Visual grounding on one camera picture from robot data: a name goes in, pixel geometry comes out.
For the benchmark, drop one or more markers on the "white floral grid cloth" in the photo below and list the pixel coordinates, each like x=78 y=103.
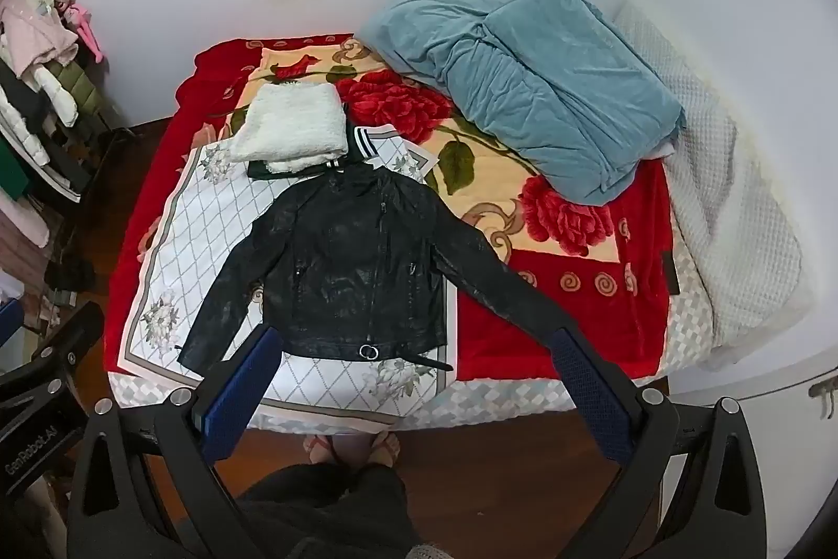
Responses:
x=196 y=244

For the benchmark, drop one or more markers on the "checkered bed sheet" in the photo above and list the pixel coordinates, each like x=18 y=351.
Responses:
x=497 y=398

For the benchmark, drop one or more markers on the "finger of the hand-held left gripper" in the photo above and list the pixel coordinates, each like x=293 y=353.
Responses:
x=72 y=339

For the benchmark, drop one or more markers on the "person's dark pants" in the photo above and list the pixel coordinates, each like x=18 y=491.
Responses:
x=327 y=513

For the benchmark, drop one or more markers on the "person's right foot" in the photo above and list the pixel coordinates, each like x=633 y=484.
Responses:
x=383 y=445

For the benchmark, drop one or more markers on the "pile of folded clothes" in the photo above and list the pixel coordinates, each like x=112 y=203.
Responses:
x=46 y=94

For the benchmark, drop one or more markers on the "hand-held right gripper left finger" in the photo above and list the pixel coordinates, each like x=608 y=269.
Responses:
x=239 y=389

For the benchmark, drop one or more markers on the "red floral blanket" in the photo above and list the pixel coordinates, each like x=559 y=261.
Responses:
x=576 y=303

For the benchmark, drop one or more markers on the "person's foot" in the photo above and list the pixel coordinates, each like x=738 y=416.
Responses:
x=383 y=445
x=322 y=449

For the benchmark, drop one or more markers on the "white textured quilt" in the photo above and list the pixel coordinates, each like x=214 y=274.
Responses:
x=727 y=186

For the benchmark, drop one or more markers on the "white fluffy sweater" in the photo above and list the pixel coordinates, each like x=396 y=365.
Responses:
x=291 y=123

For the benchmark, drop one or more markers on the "blue velvet blanket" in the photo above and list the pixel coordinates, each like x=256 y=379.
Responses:
x=543 y=81

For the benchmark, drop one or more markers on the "person's left foot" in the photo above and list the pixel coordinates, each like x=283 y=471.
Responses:
x=322 y=449

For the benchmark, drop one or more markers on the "white cabinet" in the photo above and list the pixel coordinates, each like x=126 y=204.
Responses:
x=753 y=382

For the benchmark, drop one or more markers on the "black leather jacket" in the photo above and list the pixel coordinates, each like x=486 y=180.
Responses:
x=347 y=264

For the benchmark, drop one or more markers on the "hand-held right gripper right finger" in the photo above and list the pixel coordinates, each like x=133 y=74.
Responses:
x=589 y=395

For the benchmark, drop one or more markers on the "green garment with white stripes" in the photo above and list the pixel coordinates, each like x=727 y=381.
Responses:
x=363 y=146

